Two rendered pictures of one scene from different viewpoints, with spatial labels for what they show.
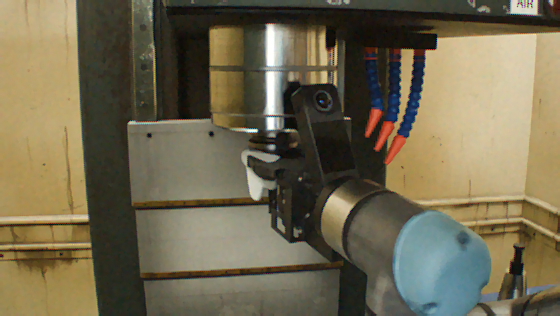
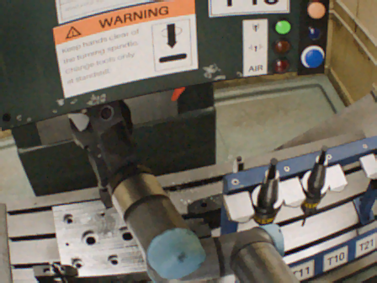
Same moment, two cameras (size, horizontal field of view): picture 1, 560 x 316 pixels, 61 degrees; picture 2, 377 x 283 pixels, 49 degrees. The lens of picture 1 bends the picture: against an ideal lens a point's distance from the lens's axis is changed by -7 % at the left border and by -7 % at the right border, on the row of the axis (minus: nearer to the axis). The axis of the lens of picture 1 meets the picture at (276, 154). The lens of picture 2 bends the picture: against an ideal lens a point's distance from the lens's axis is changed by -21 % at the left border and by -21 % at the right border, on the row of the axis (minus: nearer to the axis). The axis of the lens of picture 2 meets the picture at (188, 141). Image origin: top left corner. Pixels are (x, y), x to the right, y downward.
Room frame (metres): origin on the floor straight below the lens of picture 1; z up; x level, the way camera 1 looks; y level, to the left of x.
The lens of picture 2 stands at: (0.03, -0.14, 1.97)
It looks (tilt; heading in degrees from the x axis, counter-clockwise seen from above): 48 degrees down; 358
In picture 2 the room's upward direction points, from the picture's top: 3 degrees counter-clockwise
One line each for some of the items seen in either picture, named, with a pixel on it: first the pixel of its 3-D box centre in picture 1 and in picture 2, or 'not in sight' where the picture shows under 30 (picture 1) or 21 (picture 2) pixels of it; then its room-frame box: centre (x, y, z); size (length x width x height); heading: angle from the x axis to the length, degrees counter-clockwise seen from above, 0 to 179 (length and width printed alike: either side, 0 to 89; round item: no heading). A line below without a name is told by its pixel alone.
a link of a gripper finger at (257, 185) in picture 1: (256, 176); (77, 123); (0.61, 0.02, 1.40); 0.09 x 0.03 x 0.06; 38
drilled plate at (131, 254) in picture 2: not in sight; (109, 241); (0.64, 0.05, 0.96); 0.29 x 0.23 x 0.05; 99
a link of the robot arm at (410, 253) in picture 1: (415, 256); (165, 241); (0.38, -0.11, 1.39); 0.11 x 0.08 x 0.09; 24
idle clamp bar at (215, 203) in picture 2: not in sight; (238, 201); (0.77, -0.28, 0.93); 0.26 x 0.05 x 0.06; 104
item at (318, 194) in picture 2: not in sight; (315, 185); (0.58, -0.41, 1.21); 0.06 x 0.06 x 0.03
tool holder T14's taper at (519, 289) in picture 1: (512, 295); (270, 185); (0.56, -0.30, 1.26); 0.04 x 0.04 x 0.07
